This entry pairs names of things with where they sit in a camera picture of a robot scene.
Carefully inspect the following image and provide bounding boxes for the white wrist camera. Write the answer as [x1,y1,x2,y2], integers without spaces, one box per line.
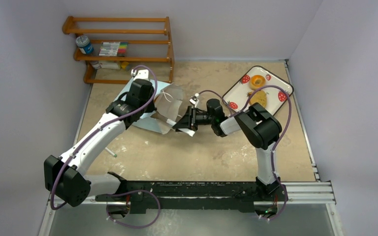
[189,93,199,108]
[130,69,150,81]

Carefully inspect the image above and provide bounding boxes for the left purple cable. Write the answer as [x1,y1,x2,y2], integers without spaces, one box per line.
[49,64,161,229]

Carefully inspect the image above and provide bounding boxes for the metal tongs with white handle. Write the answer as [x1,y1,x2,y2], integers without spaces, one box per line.
[166,119,195,137]

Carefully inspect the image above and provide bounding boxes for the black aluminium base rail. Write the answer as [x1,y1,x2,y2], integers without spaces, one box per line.
[47,180,336,216]

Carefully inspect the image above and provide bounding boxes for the green capped white marker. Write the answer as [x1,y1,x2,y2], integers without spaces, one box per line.
[105,147,117,158]

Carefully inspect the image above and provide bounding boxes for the blue lidded jar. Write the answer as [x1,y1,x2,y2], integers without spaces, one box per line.
[75,35,94,55]

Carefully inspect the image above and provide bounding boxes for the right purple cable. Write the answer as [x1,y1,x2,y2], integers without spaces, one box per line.
[197,85,292,222]

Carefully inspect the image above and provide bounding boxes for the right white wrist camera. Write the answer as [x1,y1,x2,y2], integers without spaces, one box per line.
[189,93,199,108]

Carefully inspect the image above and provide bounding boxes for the white strawberry print tray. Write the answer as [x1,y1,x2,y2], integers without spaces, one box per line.
[223,66,293,116]

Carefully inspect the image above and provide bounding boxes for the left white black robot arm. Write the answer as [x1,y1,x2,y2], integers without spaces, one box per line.
[44,79,158,210]

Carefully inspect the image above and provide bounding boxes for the small white box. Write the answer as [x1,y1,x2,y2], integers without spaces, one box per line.
[99,61,121,70]

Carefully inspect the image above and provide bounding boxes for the brown fake bread piece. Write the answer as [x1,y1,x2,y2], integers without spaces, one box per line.
[249,90,267,108]

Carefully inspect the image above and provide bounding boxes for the small yellow block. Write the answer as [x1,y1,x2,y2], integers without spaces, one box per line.
[120,61,132,71]

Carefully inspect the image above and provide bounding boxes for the light blue paper bag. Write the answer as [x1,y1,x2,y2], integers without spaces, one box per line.
[132,81,185,134]

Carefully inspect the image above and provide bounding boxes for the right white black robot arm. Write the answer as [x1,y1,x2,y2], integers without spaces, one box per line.
[172,99,282,200]

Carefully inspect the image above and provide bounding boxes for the box of coloured markers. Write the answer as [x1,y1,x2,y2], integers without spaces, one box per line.
[98,42,128,57]

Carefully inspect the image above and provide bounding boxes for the orange fake bread ring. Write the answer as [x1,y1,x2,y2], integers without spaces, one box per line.
[250,74,268,90]

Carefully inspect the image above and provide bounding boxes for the orange wooden shelf rack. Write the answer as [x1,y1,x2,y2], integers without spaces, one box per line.
[62,16,175,84]

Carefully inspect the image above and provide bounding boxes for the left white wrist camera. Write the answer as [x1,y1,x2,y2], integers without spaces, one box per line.
[130,69,150,81]

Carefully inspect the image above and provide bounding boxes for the purple cable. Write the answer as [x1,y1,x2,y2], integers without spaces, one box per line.
[49,64,161,229]
[197,85,292,222]

